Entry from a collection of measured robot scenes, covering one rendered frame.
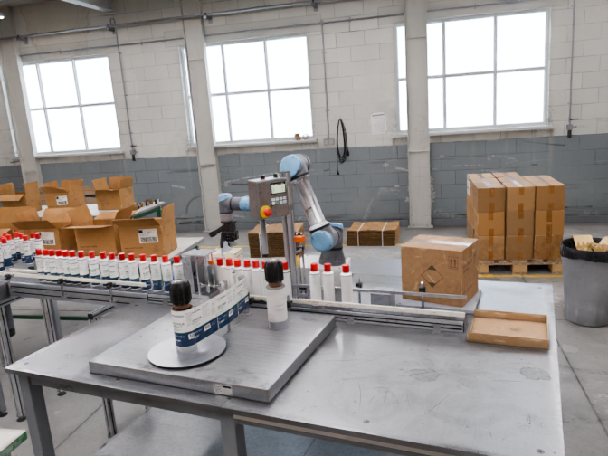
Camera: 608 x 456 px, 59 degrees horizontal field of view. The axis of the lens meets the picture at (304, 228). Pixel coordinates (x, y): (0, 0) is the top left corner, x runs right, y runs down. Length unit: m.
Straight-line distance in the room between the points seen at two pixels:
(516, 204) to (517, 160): 2.28
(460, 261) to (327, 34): 5.88
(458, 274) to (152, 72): 7.04
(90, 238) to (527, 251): 4.11
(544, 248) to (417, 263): 3.40
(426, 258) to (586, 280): 2.21
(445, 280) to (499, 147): 5.48
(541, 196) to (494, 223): 0.51
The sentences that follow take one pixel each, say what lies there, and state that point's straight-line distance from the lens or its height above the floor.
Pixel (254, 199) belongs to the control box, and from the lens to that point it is 2.57.
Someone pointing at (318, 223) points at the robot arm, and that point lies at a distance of 2.80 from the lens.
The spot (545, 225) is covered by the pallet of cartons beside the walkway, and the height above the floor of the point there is 0.49.
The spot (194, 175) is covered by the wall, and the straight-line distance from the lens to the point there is 8.68.
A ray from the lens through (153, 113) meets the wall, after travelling 8.89.
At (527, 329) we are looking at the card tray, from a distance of 2.44.
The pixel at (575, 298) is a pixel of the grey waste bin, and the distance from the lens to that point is 4.68.
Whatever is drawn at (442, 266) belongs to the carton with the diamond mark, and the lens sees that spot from 2.56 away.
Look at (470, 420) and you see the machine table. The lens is 1.81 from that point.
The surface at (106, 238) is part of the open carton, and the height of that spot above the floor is 0.92.
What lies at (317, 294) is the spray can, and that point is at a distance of 2.53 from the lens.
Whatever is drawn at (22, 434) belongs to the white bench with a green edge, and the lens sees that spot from 2.14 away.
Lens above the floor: 1.79
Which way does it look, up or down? 12 degrees down
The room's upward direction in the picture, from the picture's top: 4 degrees counter-clockwise
